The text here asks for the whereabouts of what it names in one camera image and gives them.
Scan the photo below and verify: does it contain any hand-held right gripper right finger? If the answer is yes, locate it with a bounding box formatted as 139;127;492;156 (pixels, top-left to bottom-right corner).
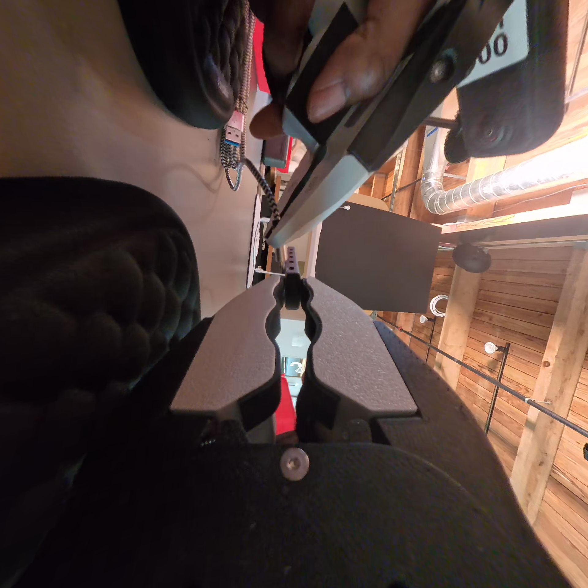
295;277;419;443

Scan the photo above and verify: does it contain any person's left hand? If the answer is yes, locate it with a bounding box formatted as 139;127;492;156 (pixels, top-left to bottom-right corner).
250;0;435;138

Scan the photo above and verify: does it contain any grey and red box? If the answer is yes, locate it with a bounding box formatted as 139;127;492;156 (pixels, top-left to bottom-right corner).
262;135;295;172

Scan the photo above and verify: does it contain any silver duct pipe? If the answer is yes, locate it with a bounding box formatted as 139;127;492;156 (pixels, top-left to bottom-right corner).
422;124;588;217

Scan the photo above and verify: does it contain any thin black usb device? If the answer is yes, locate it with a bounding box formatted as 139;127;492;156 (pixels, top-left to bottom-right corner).
281;246;307;311

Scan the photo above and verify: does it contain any black rail pipe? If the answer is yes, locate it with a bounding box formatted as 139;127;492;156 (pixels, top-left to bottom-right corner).
377;317;588;437

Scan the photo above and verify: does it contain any black round lamp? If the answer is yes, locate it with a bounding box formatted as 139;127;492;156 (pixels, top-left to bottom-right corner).
452;243;492;273

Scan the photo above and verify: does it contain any dark grey panel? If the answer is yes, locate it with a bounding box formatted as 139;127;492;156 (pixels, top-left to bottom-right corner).
316;201;443;314

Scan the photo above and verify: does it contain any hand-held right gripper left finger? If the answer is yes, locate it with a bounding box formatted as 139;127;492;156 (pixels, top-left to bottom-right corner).
170;276;282;431

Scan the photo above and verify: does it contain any wooden post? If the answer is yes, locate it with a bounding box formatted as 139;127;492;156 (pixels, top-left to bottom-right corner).
510;248;588;524
434;271;483;391

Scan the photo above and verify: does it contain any braided usb cable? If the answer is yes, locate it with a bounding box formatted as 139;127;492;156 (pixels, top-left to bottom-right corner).
220;0;282;242

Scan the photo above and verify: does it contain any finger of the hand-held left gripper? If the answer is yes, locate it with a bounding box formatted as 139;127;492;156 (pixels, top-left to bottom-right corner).
265;146;323;238
266;148;369;249

